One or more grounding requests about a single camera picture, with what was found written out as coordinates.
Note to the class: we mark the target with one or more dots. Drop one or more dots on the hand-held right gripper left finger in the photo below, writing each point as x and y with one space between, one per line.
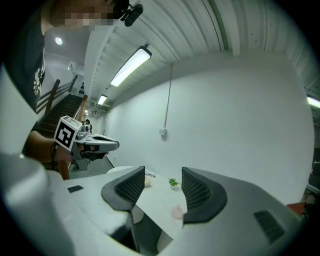
97 200

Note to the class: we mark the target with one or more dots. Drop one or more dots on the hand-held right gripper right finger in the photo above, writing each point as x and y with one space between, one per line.
237 212

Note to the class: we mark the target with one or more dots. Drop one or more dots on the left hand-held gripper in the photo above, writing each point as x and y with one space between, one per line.
65 132

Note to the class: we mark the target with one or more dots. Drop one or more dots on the pink small object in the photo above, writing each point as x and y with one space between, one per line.
178 212

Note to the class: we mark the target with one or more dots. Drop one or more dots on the person's left forearm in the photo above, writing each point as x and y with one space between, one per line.
38 147

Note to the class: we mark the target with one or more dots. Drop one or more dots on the person's left hand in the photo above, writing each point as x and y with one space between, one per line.
93 151

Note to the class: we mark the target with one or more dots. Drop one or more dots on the long ceiling light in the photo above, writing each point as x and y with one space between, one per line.
131 66
313 102
102 99

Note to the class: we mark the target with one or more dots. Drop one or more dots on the dark staircase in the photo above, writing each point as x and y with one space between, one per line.
62 112

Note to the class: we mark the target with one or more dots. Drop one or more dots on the beige pad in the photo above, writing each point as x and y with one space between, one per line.
148 181

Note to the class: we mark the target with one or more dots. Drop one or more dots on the white panel with black dots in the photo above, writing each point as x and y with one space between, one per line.
81 90

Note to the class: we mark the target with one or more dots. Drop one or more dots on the black eyeglasses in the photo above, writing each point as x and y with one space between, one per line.
150 174

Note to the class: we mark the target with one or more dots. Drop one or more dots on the red storage box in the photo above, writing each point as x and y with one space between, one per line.
296 208

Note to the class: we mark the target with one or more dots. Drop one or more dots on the dark stair handrail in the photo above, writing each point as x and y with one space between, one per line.
53 93

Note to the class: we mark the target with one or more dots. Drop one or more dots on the small green potted plant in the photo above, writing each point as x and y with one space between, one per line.
173 183

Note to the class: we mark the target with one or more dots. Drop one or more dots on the round ceiling light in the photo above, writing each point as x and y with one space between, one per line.
58 40

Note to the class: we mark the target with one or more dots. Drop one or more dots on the person's black printed t-shirt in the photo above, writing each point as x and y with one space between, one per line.
22 62

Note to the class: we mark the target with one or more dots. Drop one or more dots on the person's head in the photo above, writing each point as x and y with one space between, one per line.
80 12

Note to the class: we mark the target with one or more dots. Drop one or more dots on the white wall switch box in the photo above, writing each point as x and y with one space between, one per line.
163 131

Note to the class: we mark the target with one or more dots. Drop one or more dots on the white wall conduit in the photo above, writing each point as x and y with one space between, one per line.
168 100

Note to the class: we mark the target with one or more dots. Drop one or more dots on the black head camera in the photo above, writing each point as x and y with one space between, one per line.
133 13

